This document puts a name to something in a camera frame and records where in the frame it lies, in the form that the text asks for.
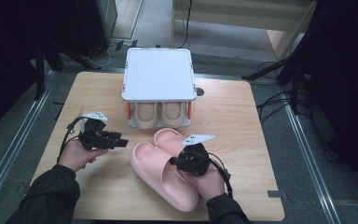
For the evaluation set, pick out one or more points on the cream clog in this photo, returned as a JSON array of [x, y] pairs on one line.
[[173, 114], [146, 115]]

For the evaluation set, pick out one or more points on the person's right hand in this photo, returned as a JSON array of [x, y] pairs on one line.
[[213, 185]]

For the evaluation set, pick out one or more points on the metal floor rail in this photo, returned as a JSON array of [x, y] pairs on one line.
[[310, 161], [18, 137]]

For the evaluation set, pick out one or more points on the black cabinet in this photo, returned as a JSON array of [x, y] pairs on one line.
[[90, 25]]

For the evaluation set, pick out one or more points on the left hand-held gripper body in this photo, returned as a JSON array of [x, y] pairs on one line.
[[94, 137]]

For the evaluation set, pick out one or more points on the pink slipper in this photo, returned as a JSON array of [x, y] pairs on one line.
[[167, 138], [155, 168]]

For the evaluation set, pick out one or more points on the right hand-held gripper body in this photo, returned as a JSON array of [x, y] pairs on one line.
[[195, 160]]

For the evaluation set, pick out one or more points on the dark round table grommet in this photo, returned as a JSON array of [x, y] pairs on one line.
[[200, 92]]

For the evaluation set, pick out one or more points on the black curtain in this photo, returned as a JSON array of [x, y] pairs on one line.
[[3, 62], [348, 93]]

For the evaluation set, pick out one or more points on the person's left hand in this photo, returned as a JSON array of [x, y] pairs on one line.
[[74, 155]]

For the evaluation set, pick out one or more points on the beige wooden furniture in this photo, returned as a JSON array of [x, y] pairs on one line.
[[230, 12]]

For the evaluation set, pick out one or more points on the white and orange shoe rack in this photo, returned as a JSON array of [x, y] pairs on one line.
[[158, 74]]

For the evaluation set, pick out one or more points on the black tripod stand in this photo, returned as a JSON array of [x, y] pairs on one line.
[[295, 87], [39, 77]]

